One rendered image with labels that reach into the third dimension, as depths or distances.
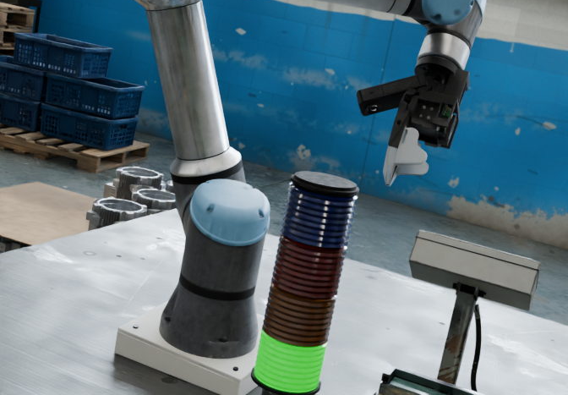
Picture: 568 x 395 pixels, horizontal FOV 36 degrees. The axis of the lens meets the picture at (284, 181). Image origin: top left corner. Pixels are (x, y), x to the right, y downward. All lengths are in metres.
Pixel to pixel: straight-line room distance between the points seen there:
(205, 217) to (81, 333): 0.30
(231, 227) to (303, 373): 0.50
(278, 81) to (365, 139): 0.87
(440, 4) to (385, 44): 5.59
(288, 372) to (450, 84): 0.71
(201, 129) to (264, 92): 5.88
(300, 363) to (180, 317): 0.56
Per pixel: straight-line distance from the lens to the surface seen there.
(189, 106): 1.35
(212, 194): 1.28
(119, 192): 3.69
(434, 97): 1.35
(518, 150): 6.61
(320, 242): 0.74
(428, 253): 1.24
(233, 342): 1.31
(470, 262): 1.23
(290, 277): 0.75
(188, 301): 1.31
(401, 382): 1.16
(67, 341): 1.40
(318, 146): 7.05
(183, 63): 1.33
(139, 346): 1.35
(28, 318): 1.47
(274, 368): 0.78
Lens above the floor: 1.36
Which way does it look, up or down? 12 degrees down
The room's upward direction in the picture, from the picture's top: 11 degrees clockwise
